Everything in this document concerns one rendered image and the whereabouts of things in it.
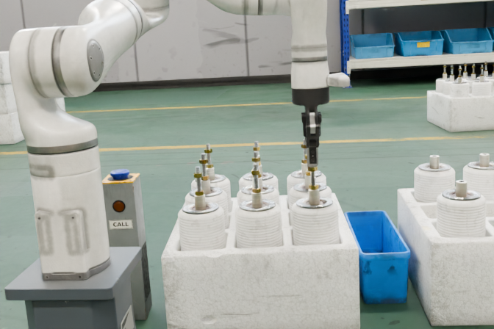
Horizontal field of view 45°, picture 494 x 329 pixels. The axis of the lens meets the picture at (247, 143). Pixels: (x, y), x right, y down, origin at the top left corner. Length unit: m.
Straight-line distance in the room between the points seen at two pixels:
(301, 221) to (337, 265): 0.11
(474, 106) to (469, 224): 2.11
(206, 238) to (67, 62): 0.57
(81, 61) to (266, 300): 0.66
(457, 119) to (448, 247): 2.12
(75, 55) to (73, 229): 0.23
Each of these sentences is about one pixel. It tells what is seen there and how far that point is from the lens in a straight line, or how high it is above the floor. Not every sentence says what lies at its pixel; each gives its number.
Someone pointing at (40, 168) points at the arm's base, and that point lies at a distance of 0.81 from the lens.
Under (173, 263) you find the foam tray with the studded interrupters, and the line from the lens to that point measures 1.21.
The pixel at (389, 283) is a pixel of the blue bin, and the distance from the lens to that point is 1.37.
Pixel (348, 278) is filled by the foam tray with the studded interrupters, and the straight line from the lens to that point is 1.22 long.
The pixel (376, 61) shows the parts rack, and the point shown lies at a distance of 5.55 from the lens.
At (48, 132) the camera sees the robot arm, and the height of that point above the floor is 0.50.
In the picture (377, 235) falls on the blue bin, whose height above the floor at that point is 0.05.
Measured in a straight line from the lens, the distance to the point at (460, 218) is 1.26.
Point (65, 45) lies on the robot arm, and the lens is 0.77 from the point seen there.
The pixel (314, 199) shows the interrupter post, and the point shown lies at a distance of 1.22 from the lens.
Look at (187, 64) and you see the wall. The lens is 6.40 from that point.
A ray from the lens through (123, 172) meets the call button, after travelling 1.28.
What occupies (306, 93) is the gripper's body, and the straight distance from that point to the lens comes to 1.15.
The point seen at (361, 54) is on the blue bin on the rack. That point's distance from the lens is 5.58.
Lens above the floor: 0.62
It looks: 11 degrees down
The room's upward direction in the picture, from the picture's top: 3 degrees counter-clockwise
